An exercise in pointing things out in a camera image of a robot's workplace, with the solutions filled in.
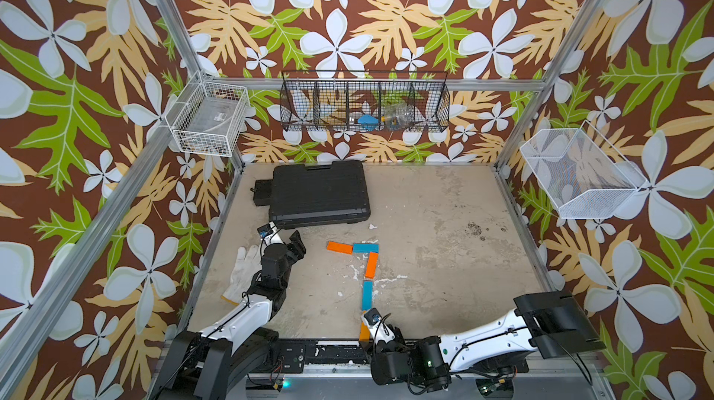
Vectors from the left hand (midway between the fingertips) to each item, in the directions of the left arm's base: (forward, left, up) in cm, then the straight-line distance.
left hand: (291, 232), depth 88 cm
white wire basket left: (+27, +26, +23) cm, 45 cm away
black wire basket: (+42, -22, +20) cm, 52 cm away
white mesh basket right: (+8, -87, +17) cm, 89 cm away
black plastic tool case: (+16, 0, -2) cm, 16 cm away
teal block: (0, -24, -11) cm, 26 cm away
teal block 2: (-16, -24, -11) cm, 31 cm away
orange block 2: (-7, -26, -10) cm, 29 cm away
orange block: (0, -15, -10) cm, 18 cm away
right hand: (-30, -22, -8) cm, 38 cm away
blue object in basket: (+33, -25, +18) cm, 45 cm away
